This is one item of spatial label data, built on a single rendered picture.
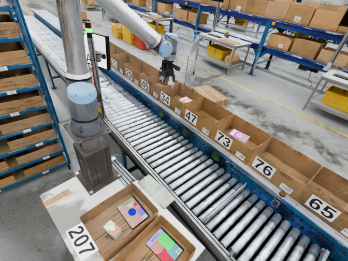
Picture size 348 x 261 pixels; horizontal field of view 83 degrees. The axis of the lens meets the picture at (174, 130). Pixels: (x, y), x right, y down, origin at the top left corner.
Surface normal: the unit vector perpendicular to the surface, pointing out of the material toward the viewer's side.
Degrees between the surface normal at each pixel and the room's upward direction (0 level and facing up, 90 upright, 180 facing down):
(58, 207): 0
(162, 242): 0
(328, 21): 90
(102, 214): 0
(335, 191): 89
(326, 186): 89
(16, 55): 90
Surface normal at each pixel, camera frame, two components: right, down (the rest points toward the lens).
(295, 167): -0.76, 0.33
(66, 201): 0.09, -0.78
